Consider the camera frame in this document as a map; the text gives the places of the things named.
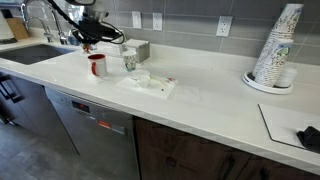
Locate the small white cup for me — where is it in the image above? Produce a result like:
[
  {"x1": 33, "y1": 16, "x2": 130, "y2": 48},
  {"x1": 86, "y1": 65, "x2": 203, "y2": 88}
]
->
[{"x1": 138, "y1": 75, "x2": 151, "y2": 88}]

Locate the black object on board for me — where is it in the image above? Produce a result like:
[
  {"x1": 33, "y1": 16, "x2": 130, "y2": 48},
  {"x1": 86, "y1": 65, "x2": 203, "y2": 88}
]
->
[{"x1": 297, "y1": 126, "x2": 320, "y2": 151}]

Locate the short paper cup stack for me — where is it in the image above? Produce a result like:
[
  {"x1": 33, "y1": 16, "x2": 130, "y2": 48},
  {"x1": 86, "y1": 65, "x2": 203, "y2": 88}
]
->
[{"x1": 253, "y1": 38, "x2": 293, "y2": 87}]

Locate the metal napkin holder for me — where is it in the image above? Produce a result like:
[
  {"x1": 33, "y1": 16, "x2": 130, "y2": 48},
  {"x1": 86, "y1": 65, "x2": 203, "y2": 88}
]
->
[{"x1": 122, "y1": 39, "x2": 150, "y2": 63}]

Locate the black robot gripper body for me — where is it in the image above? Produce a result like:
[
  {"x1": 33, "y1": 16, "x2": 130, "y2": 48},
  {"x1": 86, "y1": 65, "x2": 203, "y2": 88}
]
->
[{"x1": 79, "y1": 34, "x2": 98, "y2": 50}]

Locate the stainless steel dishwasher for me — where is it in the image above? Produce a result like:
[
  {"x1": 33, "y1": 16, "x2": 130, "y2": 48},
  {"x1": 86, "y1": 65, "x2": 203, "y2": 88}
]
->
[{"x1": 45, "y1": 87, "x2": 141, "y2": 180}]

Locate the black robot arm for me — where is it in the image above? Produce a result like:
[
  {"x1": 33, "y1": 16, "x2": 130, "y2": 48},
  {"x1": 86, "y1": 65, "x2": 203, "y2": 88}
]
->
[{"x1": 47, "y1": 0, "x2": 125, "y2": 52}]

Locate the kitchen sink basin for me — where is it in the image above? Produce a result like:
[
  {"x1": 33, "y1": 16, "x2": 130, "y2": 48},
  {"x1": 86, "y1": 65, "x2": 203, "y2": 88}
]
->
[{"x1": 0, "y1": 44, "x2": 73, "y2": 65}]

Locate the chrome faucet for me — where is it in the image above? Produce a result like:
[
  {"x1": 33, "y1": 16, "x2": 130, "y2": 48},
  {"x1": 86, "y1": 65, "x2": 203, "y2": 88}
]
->
[{"x1": 19, "y1": 0, "x2": 69, "y2": 46}]

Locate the white outlet right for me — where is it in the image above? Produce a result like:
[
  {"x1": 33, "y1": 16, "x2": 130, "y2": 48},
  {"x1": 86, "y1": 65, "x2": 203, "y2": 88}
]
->
[{"x1": 216, "y1": 16, "x2": 233, "y2": 37}]

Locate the white wall switch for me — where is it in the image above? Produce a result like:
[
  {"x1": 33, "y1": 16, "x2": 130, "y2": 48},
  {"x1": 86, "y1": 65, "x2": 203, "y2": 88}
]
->
[{"x1": 132, "y1": 11, "x2": 142, "y2": 29}]

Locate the wooden cutting board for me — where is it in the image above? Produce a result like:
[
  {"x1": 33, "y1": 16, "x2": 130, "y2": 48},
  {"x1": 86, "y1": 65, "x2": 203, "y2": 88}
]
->
[{"x1": 6, "y1": 17, "x2": 29, "y2": 40}]

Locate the red and white mug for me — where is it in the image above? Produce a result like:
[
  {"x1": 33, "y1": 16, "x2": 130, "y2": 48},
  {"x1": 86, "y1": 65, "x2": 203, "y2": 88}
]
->
[{"x1": 88, "y1": 54, "x2": 107, "y2": 78}]

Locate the white cutting board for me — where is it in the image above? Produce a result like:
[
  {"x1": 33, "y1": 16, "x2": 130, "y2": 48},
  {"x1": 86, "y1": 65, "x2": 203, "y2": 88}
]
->
[{"x1": 258, "y1": 104, "x2": 320, "y2": 153}]

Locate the white wall outlet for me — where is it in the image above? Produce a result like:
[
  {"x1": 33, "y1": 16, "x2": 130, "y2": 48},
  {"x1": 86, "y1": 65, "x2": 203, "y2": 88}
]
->
[{"x1": 153, "y1": 13, "x2": 163, "y2": 31}]

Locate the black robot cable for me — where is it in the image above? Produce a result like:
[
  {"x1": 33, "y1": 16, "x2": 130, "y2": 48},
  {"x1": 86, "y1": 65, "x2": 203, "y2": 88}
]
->
[{"x1": 46, "y1": 0, "x2": 126, "y2": 46}]

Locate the dark wood cabinet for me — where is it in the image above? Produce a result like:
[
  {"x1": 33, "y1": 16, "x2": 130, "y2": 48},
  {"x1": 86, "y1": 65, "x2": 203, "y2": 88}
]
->
[{"x1": 134, "y1": 117, "x2": 320, "y2": 180}]

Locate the tall paper cup stack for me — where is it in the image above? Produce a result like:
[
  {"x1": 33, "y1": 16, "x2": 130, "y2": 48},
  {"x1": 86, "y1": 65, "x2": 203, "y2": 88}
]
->
[{"x1": 252, "y1": 3, "x2": 304, "y2": 81}]

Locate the patterned paper cup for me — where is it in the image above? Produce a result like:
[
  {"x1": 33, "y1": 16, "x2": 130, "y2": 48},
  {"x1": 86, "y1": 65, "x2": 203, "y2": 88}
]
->
[{"x1": 122, "y1": 50, "x2": 137, "y2": 72}]

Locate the white round cup tray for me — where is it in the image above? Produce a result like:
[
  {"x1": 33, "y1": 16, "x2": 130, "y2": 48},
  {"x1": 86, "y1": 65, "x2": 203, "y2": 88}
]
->
[{"x1": 241, "y1": 69, "x2": 295, "y2": 95}]

